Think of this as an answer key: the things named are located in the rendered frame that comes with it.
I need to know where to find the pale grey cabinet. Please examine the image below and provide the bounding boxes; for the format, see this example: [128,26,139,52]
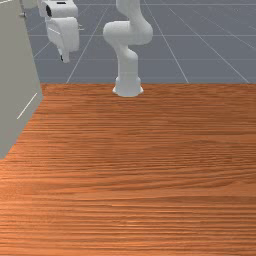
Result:
[0,0,45,161]

